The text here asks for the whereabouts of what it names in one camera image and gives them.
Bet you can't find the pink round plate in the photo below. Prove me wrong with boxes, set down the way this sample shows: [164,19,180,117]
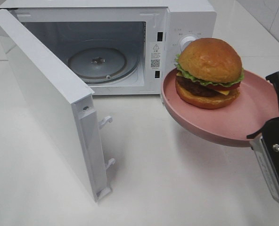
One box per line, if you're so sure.
[161,69,279,147]

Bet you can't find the toy hamburger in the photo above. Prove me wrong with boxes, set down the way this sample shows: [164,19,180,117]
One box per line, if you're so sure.
[175,38,244,109]

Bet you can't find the white microwave door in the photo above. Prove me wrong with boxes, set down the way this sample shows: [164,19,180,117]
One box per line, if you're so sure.
[0,9,115,201]

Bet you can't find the upper white power knob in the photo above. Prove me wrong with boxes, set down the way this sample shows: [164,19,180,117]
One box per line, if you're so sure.
[180,34,198,52]

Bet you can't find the white microwave oven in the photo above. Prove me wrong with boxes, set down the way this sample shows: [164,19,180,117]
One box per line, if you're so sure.
[0,0,216,95]

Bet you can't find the glass microwave turntable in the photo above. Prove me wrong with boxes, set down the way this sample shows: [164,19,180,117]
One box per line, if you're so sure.
[68,47,126,80]

